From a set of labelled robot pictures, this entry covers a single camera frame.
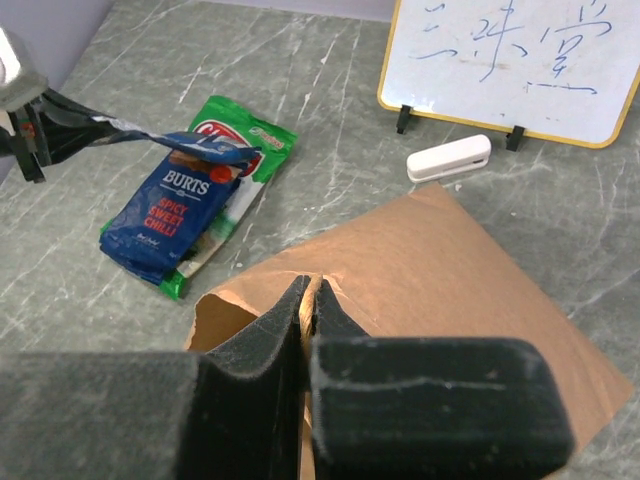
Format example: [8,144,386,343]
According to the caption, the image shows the green cassava chips bag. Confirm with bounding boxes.
[99,95,297,299]

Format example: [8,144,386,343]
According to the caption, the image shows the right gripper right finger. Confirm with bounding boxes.
[307,278,574,479]

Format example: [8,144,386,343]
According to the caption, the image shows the small whiteboard yellow frame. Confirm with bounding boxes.
[377,0,639,149]

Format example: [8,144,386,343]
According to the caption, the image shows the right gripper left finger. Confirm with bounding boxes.
[1,276,309,479]

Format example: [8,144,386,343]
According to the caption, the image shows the white whiteboard eraser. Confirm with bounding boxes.
[406,134,492,183]

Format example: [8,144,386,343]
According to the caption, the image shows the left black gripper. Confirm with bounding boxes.
[1,89,119,183]

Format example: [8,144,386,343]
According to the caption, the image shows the blue Kettle crisps bag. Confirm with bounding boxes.
[92,117,260,165]

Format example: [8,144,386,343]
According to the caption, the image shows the brown paper bag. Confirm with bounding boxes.
[188,186,632,479]

